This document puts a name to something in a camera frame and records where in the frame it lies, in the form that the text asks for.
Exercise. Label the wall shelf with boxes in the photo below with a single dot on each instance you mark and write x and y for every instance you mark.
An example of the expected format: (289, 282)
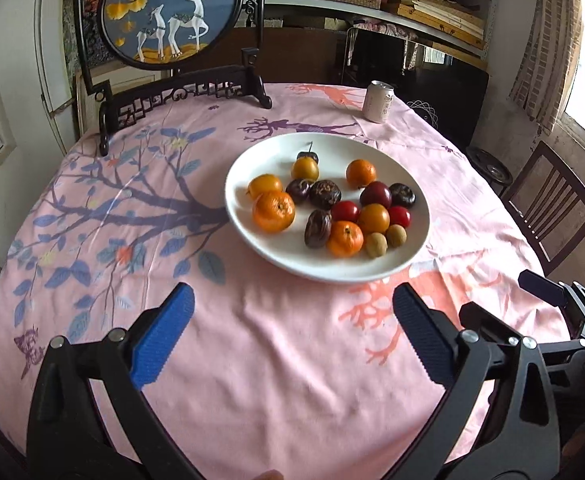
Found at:
(397, 5)

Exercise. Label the smooth orange back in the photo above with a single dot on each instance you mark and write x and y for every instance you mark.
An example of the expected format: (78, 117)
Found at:
(262, 184)

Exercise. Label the red cherry tomato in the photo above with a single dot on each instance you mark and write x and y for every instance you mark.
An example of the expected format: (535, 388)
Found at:
(346, 210)
(400, 216)

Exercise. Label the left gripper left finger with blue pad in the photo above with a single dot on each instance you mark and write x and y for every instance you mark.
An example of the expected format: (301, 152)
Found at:
(67, 438)

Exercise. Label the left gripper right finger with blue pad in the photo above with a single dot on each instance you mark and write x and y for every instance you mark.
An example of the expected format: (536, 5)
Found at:
(519, 438)

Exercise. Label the textured orange mandarin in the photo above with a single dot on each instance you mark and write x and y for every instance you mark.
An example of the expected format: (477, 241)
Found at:
(346, 239)

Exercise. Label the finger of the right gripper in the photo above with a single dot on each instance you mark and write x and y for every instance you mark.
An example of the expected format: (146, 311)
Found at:
(495, 331)
(545, 287)

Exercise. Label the pink floral tablecloth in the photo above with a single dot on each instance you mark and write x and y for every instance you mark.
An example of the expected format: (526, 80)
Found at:
(275, 371)

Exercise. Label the white drink can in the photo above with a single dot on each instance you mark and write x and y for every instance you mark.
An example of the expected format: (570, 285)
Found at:
(377, 102)

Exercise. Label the greenish orange citrus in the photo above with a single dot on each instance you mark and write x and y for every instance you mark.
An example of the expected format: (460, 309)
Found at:
(374, 218)

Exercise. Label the round deer art screen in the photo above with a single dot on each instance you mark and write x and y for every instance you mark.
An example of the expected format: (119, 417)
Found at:
(170, 37)

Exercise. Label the red cherry tomato back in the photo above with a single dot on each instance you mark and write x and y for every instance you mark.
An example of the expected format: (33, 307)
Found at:
(346, 210)

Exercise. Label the person's right hand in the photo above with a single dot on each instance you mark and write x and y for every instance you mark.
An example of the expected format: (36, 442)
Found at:
(270, 475)

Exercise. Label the round dark stool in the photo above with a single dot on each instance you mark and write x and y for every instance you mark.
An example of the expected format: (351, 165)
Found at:
(489, 167)

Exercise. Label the large wrinkled mandarin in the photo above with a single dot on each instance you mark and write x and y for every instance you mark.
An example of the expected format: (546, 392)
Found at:
(274, 211)

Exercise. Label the dark cherry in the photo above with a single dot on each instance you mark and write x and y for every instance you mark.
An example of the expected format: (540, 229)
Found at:
(309, 153)
(298, 190)

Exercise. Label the smooth orange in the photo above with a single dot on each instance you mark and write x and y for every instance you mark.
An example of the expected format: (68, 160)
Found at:
(305, 168)
(262, 184)

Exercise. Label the dark wooden chair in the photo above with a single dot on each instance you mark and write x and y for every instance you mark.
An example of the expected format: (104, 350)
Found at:
(561, 192)

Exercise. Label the red cherry tomato front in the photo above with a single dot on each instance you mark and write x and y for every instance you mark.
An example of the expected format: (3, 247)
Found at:
(400, 216)

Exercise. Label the dark cherry front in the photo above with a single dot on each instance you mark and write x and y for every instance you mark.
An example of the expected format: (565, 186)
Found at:
(298, 190)

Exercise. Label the white oval plate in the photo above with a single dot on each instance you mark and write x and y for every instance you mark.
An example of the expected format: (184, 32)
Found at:
(287, 250)

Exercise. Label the dark red plum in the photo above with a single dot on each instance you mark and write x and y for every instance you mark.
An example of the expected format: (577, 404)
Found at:
(376, 193)

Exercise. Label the dark cherry rear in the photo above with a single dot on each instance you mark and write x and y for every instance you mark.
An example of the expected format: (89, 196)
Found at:
(309, 153)

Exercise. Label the small orange on plate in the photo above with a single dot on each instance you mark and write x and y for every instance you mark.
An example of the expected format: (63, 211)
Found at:
(360, 173)

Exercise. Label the small tan longan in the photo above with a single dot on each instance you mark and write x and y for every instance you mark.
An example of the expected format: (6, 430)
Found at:
(396, 236)

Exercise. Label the beige patterned curtain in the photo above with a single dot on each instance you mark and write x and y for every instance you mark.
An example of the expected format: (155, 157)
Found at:
(550, 61)

